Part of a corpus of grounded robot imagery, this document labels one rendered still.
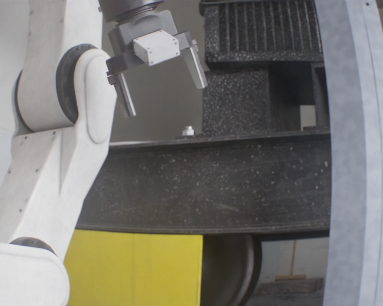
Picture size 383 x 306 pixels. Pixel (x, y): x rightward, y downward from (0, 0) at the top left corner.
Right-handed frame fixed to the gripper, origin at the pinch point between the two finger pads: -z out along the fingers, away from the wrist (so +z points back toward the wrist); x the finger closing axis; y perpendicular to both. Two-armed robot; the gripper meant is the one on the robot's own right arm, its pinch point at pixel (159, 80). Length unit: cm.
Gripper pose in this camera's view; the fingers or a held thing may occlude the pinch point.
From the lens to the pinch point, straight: 68.7
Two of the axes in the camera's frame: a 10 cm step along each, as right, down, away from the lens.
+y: -3.9, -0.7, 9.2
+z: -3.3, -9.2, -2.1
